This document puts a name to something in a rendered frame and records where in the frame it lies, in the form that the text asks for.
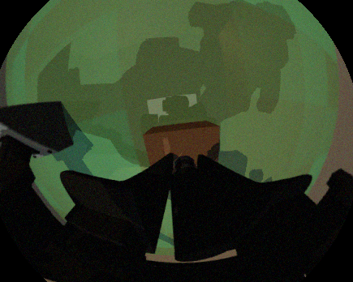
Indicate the brown block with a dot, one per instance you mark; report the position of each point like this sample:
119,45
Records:
187,139

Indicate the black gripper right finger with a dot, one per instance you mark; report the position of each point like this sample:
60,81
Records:
242,200

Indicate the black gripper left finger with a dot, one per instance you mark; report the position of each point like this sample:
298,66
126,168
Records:
141,199

